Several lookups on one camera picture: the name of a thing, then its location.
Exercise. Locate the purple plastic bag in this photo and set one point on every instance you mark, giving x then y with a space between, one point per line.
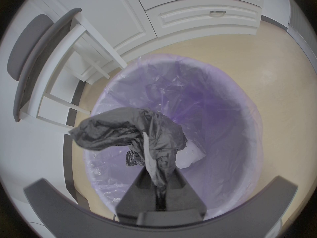
198 95

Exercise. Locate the black plastic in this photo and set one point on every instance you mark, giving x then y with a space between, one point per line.
118 130

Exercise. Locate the white printed wrapper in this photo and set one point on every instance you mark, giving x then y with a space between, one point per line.
192 157

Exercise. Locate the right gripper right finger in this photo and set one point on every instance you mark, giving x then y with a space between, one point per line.
183 197

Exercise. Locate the grey white chair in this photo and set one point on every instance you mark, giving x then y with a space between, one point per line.
27 48

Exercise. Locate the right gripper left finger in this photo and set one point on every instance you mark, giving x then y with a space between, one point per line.
138 197

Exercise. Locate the white wardrobe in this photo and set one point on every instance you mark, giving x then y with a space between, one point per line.
203 16

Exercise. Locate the white trash bin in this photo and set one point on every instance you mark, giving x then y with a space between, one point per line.
242 172

